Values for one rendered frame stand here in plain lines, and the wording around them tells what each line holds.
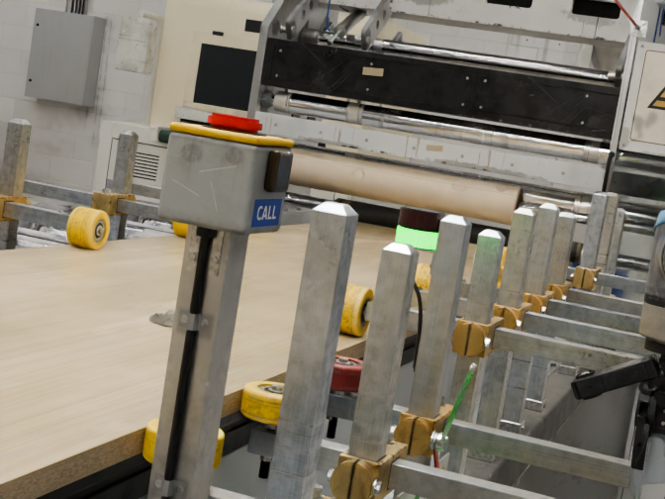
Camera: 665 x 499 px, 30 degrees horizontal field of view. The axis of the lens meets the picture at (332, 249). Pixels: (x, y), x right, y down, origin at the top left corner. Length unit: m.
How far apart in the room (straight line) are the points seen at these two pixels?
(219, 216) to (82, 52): 10.54
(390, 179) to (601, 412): 1.01
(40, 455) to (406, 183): 2.98
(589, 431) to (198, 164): 3.31
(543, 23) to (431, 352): 2.71
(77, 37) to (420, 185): 7.67
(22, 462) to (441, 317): 0.69
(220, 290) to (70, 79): 10.56
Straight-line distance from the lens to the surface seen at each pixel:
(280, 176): 0.89
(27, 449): 1.17
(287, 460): 1.18
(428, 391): 1.65
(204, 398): 0.91
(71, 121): 11.66
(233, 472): 1.63
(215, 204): 0.88
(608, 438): 4.12
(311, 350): 1.16
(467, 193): 3.99
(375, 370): 1.40
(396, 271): 1.38
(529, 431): 2.46
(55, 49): 11.54
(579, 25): 4.24
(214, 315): 0.90
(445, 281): 1.63
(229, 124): 0.89
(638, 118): 3.88
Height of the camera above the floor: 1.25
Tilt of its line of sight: 6 degrees down
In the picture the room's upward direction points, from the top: 9 degrees clockwise
